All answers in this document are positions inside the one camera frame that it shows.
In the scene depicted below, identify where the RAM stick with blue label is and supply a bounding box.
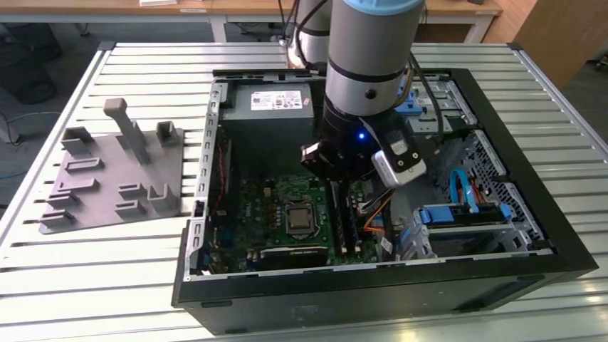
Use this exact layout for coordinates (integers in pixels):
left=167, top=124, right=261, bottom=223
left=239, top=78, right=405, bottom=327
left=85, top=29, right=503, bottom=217
left=331, top=182, right=351, bottom=254

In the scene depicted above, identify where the grey power supply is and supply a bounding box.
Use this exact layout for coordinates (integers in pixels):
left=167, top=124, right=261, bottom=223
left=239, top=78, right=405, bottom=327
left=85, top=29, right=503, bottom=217
left=217, top=83, right=329, bottom=177

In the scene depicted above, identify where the blue drive latch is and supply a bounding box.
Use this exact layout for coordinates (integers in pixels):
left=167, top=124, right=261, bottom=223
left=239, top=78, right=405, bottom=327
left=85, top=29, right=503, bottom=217
left=396, top=76, right=424, bottom=117

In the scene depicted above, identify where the silver CPU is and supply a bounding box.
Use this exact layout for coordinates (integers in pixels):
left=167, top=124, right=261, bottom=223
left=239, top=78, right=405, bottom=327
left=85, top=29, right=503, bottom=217
left=287, top=208, right=312, bottom=231

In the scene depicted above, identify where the green motherboard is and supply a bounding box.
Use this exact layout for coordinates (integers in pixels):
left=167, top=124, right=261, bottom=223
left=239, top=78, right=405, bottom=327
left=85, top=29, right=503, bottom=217
left=208, top=172, right=381, bottom=275

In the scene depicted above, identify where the black CPU socket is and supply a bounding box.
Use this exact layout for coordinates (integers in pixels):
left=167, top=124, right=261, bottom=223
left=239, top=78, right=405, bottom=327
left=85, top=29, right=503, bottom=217
left=283, top=201, right=319, bottom=242

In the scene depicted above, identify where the blue disk carrier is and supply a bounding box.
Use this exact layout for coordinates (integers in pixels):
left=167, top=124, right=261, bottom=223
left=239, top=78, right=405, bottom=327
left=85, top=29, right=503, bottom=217
left=417, top=204, right=512, bottom=229

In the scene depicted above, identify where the metal optical drive cage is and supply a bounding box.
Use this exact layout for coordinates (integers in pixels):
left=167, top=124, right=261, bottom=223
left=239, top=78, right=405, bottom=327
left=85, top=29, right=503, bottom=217
left=403, top=76, right=476, bottom=157

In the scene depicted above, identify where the black graphics card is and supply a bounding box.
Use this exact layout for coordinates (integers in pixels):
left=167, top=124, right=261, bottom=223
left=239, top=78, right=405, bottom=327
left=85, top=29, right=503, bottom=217
left=247, top=245, right=329, bottom=274

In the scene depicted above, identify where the metal disk bay cage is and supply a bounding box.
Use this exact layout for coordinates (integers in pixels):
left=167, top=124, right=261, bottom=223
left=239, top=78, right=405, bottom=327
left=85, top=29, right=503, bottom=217
left=396, top=204, right=543, bottom=261

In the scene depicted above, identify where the black PC case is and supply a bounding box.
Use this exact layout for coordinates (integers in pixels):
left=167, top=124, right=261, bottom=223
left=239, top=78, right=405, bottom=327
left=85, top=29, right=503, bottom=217
left=171, top=67, right=600, bottom=338

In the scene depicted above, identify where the grey parts rack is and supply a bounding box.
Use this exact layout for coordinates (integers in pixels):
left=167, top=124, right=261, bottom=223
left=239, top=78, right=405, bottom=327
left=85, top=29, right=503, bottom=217
left=37, top=98, right=187, bottom=236

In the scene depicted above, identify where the wooden cabinet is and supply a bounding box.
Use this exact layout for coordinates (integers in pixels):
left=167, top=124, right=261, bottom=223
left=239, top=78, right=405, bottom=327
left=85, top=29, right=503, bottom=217
left=484, top=0, right=608, bottom=90

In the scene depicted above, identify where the wooden desk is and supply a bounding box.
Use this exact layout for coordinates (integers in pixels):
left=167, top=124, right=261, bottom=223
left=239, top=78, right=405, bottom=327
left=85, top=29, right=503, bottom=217
left=0, top=0, right=504, bottom=43

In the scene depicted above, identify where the black bin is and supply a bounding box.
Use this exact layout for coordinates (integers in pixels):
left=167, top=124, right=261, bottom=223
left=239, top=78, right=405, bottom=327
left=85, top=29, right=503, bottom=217
left=0, top=23, right=63, bottom=106

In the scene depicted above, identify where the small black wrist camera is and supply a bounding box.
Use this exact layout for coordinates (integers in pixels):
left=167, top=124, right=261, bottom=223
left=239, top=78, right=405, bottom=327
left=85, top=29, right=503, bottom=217
left=299, top=142, right=328, bottom=167

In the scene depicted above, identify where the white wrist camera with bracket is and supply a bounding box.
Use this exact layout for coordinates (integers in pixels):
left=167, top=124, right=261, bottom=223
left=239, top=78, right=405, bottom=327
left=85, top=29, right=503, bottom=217
left=359, top=110, right=429, bottom=188

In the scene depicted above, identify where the orange wire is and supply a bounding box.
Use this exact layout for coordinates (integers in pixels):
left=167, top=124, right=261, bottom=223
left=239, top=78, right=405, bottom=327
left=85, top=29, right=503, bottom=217
left=363, top=194, right=395, bottom=234

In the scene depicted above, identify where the black camera cable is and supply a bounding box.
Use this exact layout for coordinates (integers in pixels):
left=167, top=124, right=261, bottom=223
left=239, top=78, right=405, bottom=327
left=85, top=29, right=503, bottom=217
left=408, top=55, right=448, bottom=144

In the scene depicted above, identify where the blue SATA cable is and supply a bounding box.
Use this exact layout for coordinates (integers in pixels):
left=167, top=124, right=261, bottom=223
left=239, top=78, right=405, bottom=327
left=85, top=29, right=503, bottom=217
left=448, top=169, right=481, bottom=214

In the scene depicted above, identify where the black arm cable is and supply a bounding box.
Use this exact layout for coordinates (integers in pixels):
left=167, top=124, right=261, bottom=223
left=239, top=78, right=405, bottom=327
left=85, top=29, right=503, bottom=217
left=283, top=0, right=329, bottom=74

